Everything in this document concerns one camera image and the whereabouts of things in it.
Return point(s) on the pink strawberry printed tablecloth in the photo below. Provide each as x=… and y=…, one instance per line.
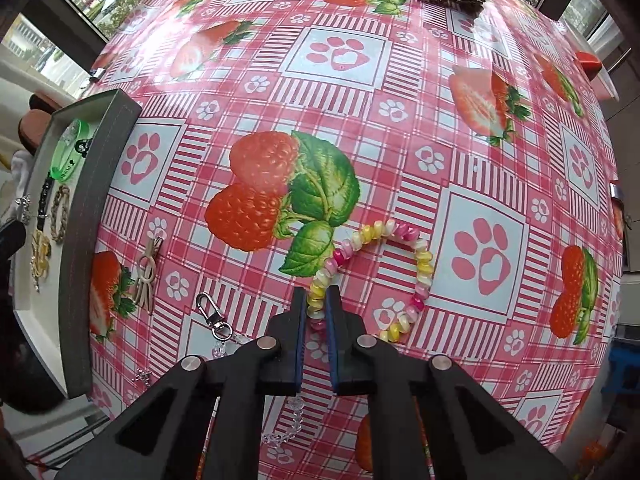
x=400, y=160

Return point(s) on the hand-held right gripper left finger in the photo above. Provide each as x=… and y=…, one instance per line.
x=300, y=340

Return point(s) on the grey jewelry box tray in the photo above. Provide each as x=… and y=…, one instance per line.
x=85, y=260

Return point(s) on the blue plastic stool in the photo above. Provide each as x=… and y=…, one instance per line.
x=625, y=365

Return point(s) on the red plastic stool stack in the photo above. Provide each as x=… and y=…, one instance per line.
x=589, y=62

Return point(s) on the beige bow hair clip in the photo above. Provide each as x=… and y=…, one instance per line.
x=147, y=280

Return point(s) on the brown round stool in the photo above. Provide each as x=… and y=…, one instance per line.
x=32, y=125

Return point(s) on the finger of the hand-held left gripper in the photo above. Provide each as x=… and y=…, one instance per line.
x=10, y=237

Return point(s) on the small silver charm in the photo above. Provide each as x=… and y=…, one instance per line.
x=142, y=376

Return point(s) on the white cloth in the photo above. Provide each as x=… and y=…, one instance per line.
x=20, y=167

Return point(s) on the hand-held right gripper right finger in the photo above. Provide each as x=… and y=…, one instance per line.
x=334, y=340

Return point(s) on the metal table clamp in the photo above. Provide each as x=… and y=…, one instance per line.
x=617, y=191
x=97, y=75

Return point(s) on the black beaded hair clip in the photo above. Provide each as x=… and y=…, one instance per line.
x=46, y=192

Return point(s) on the green plastic bangle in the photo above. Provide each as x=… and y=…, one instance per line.
x=57, y=160

